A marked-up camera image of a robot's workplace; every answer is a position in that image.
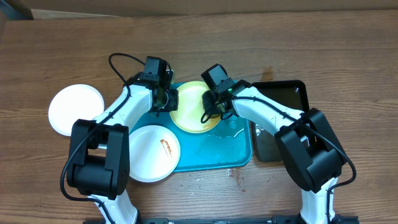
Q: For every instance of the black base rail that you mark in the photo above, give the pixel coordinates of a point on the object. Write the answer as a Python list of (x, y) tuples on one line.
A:
[(280, 219)]

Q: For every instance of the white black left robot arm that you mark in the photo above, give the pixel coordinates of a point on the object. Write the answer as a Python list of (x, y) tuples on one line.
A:
[(102, 150)]

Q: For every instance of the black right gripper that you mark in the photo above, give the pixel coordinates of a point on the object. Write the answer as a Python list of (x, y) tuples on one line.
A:
[(211, 104)]

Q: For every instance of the teal plastic serving tray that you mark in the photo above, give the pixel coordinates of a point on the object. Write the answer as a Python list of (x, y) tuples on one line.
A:
[(227, 145)]

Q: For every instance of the green yellow scrub sponge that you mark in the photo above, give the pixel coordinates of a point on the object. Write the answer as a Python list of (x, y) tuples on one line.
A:
[(215, 116)]

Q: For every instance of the yellow-green plastic plate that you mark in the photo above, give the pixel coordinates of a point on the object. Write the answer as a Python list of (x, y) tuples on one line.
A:
[(190, 108)]

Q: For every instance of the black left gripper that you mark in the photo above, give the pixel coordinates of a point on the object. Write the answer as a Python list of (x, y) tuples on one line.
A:
[(173, 106)]

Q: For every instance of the black tray with water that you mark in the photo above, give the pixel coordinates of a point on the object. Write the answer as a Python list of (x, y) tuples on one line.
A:
[(290, 93)]

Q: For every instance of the white plate with sauce streak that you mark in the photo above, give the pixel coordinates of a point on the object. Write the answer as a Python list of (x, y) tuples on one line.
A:
[(154, 153)]

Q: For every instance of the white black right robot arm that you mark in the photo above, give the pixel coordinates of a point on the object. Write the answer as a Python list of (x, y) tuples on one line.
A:
[(308, 146)]

